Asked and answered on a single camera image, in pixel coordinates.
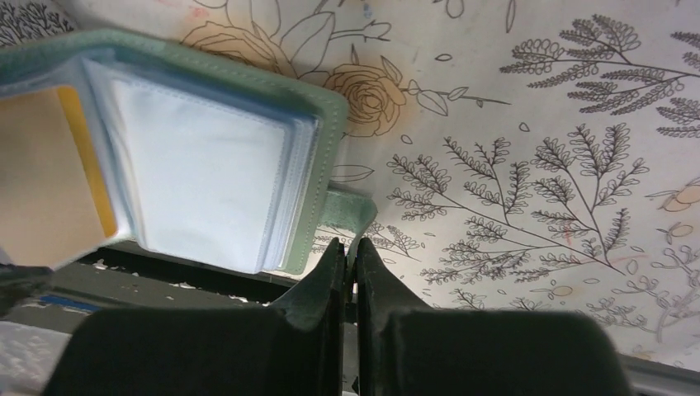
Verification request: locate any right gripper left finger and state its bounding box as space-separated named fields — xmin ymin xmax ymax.
xmin=43 ymin=239 xmax=346 ymax=395

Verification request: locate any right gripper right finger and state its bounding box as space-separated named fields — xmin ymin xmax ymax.
xmin=355 ymin=238 xmax=632 ymax=395

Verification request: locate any green leather card holder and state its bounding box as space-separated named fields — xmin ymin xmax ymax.
xmin=1 ymin=30 xmax=377 ymax=275

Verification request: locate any floral tablecloth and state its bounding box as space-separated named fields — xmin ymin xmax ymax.
xmin=1 ymin=1 xmax=699 ymax=371

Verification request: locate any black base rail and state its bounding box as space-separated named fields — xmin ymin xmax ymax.
xmin=5 ymin=243 xmax=296 ymax=333

